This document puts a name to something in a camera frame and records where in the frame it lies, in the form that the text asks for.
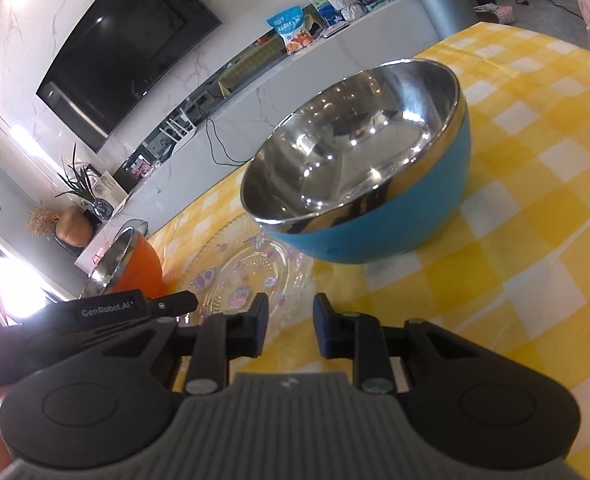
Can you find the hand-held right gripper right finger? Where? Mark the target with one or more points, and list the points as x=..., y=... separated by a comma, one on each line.
x=322, y=327

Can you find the orange gourd ornament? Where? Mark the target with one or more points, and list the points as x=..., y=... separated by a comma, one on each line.
x=75, y=227

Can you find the printed paper bag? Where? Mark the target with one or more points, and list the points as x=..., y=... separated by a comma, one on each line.
x=111, y=187

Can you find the orange steel bowl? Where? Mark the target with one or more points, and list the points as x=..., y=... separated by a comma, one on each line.
x=140, y=270

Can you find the aloe plant in blue vase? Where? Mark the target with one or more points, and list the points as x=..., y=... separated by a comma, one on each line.
x=100, y=207

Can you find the dried flower bunch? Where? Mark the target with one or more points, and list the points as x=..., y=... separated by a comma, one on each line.
x=42, y=217

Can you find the blue steel bowl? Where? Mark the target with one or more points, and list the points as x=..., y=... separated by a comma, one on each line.
x=375, y=232

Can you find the black television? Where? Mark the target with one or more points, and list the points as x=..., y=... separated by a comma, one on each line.
x=125, y=45

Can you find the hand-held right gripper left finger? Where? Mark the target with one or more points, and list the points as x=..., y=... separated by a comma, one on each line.
x=260, y=322

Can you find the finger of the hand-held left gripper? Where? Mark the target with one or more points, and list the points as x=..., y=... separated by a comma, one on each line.
x=172, y=303

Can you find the white router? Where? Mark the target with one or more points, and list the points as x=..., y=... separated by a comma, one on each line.
x=181, y=127

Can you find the blue snack bag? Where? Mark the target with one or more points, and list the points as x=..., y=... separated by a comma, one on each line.
x=290, y=30

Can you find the pink slippers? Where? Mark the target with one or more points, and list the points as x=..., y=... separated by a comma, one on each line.
x=497, y=12

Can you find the grey trash bin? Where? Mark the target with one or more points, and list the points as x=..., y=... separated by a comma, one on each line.
x=440, y=2

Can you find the white wrapped basket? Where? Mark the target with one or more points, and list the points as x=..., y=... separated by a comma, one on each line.
x=347, y=5

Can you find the yellow checked tablecloth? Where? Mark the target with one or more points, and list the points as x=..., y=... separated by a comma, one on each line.
x=525, y=185

